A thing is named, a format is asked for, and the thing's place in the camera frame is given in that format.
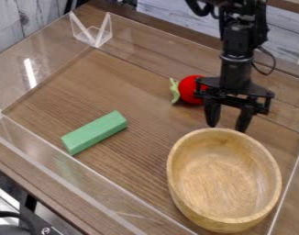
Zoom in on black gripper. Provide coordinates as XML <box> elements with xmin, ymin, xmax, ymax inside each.
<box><xmin>193</xmin><ymin>77</ymin><xmax>274</xmax><ymax>132</ymax></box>

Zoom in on red toy strawberry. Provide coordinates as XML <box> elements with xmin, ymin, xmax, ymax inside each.
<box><xmin>169</xmin><ymin>75</ymin><xmax>202</xmax><ymax>106</ymax></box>

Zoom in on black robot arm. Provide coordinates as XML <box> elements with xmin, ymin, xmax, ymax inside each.
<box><xmin>185</xmin><ymin>0</ymin><xmax>274</xmax><ymax>132</ymax></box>

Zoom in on wooden bowl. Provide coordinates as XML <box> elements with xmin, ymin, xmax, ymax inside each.
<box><xmin>166</xmin><ymin>128</ymin><xmax>281</xmax><ymax>233</ymax></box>

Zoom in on green rectangular block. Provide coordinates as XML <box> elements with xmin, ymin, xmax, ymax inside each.
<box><xmin>61</xmin><ymin>110</ymin><xmax>126</xmax><ymax>155</ymax></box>

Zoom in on black cable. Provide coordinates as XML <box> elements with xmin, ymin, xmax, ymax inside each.
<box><xmin>250</xmin><ymin>45</ymin><xmax>277</xmax><ymax>77</ymax></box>

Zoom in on clear acrylic corner bracket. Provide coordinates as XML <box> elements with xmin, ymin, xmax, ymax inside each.
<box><xmin>68</xmin><ymin>12</ymin><xmax>112</xmax><ymax>49</ymax></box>

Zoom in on clear acrylic tray wall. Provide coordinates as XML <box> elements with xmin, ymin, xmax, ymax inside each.
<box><xmin>0</xmin><ymin>111</ymin><xmax>196</xmax><ymax>235</ymax></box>

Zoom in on black metal table frame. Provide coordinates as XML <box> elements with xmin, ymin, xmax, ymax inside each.
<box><xmin>16</xmin><ymin>192</ymin><xmax>76</xmax><ymax>235</ymax></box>

